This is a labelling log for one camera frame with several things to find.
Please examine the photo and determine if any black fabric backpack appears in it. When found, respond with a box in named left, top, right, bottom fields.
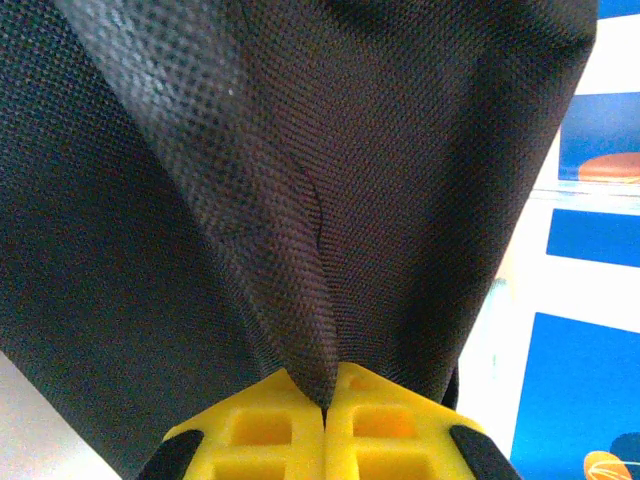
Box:
left=0, top=0, right=601, bottom=480

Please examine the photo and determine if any aluminium frame post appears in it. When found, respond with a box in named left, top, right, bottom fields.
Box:
left=530, top=180, right=640, bottom=215

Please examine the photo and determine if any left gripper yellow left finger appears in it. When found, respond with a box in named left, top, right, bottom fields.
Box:
left=137, top=368, right=326, bottom=480

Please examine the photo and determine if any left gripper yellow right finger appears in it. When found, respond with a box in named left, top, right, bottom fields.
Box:
left=324, top=362, right=521, bottom=480

